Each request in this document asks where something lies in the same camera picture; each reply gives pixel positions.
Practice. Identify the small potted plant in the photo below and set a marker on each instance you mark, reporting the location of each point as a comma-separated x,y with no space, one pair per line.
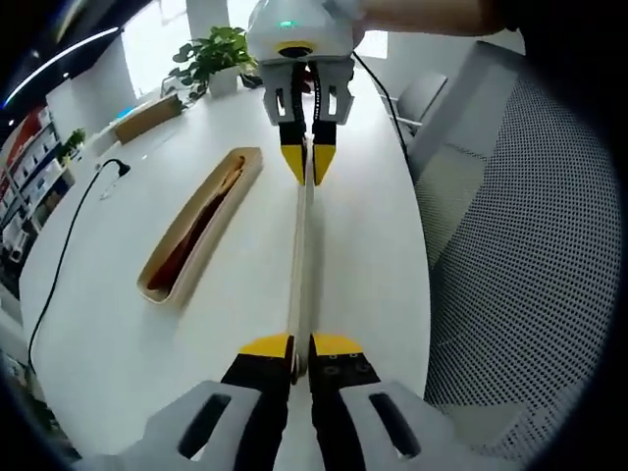
72,144

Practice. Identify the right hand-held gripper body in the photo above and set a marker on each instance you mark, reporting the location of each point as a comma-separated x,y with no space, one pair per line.
294,29

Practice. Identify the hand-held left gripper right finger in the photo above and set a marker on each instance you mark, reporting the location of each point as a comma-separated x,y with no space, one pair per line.
343,407

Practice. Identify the shelf of white boxes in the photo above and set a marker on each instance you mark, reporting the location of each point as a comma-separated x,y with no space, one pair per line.
29,167

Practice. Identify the grey mesh chair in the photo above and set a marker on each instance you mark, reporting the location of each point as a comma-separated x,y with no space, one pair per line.
530,245

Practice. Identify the green potted plant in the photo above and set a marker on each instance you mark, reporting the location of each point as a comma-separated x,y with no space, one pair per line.
223,81

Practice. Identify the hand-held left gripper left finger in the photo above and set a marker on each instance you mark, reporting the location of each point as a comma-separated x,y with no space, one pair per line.
255,407

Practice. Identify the beige cutlery case lid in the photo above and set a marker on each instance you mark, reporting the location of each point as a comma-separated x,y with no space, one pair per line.
300,255

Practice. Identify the ceiling light strip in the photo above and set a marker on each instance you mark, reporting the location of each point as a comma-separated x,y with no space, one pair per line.
59,59

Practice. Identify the beige cutlery case base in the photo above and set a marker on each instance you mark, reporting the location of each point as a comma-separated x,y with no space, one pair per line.
216,235

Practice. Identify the brown cardboard box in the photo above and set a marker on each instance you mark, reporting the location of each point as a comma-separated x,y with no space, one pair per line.
147,120

